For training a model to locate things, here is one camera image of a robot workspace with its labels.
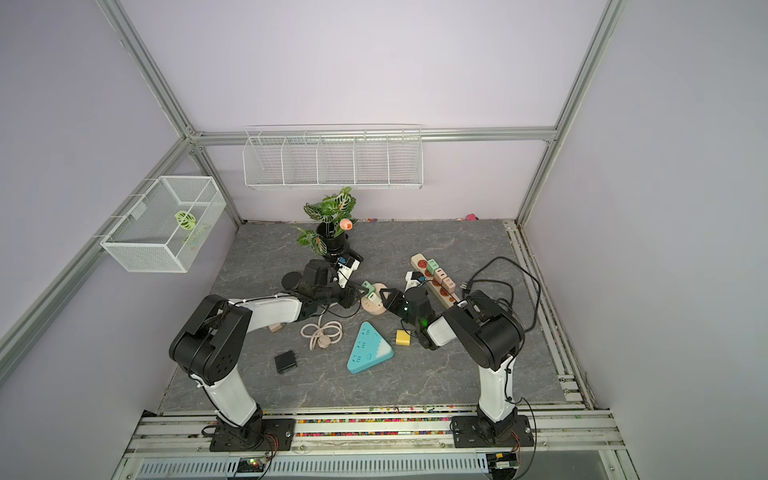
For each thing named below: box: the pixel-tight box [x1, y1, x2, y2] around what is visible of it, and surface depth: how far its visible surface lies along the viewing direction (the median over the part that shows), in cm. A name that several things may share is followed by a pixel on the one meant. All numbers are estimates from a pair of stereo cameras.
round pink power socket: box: [361, 282, 389, 315], surface depth 94 cm
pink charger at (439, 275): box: [434, 267, 448, 285], surface depth 98 cm
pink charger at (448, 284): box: [441, 276, 456, 294], surface depth 96 cm
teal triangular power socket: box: [347, 321, 394, 374], surface depth 86 cm
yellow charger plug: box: [396, 329, 411, 346], surface depth 88 cm
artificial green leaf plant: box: [296, 186, 358, 256], surface depth 88 cm
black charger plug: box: [274, 350, 300, 374], surface depth 87 cm
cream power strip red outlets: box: [411, 253, 461, 309], surface depth 101 cm
